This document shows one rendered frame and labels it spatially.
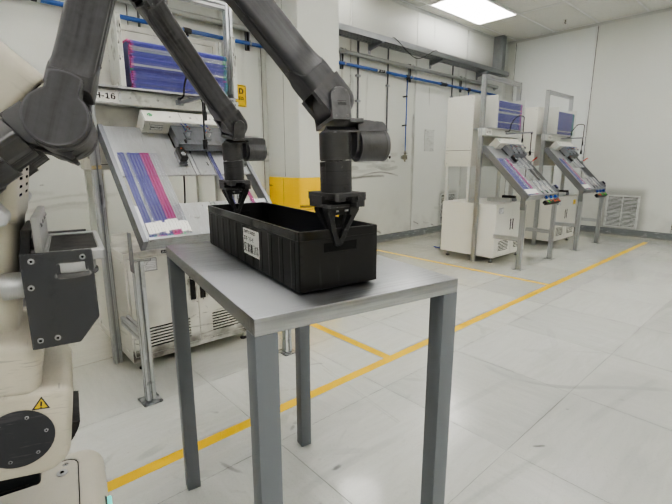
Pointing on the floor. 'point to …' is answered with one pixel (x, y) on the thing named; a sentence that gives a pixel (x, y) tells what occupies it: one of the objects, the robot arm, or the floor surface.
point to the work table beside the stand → (447, 296)
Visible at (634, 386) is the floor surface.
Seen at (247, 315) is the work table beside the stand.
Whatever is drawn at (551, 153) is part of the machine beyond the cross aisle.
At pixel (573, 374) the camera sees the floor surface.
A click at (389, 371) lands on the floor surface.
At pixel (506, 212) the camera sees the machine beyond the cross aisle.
